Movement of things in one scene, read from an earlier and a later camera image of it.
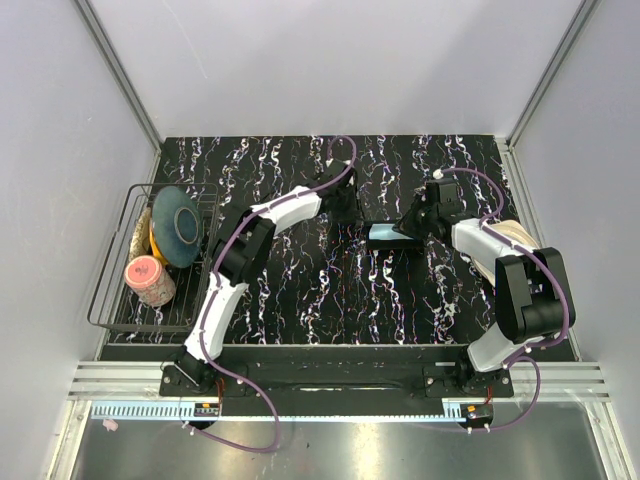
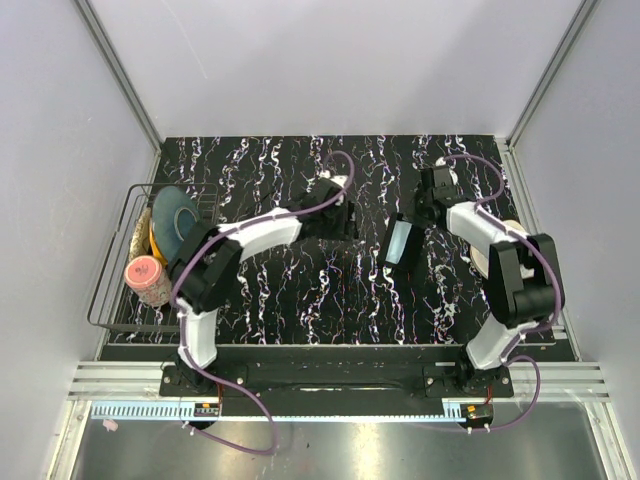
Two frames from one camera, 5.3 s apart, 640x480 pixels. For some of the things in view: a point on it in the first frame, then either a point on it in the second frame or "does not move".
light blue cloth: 386,232 to 398,240
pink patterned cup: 152,284 does not move
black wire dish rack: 156,270 does not move
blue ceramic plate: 177,226 does not move
